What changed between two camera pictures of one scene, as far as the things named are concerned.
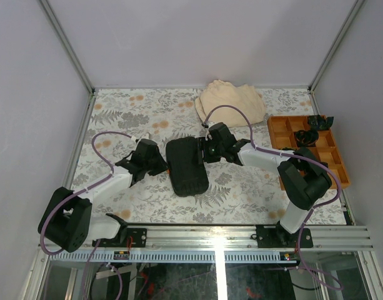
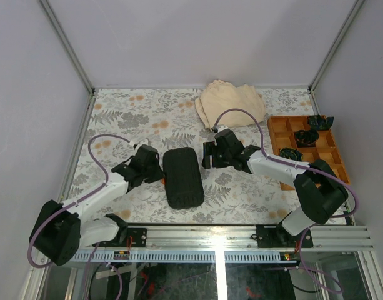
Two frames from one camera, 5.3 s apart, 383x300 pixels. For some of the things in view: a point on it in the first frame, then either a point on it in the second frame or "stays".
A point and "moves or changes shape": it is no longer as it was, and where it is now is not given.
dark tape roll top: (317, 123) stays
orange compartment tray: (295, 132) stays
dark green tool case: (189, 177) moves or changes shape
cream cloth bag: (218, 93) stays
